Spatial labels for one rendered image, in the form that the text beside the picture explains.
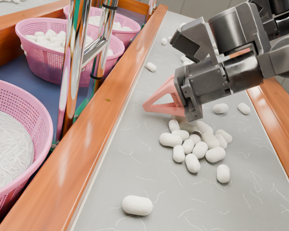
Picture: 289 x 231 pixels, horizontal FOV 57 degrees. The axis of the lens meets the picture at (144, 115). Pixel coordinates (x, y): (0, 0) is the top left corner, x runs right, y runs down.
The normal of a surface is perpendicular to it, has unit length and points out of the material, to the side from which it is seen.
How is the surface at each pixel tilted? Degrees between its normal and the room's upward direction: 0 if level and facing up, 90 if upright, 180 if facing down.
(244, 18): 90
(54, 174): 0
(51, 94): 0
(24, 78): 0
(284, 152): 45
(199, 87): 90
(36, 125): 72
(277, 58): 90
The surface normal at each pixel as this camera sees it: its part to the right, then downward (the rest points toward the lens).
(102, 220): 0.26, -0.82
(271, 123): -0.49, -0.79
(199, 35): -0.14, 0.49
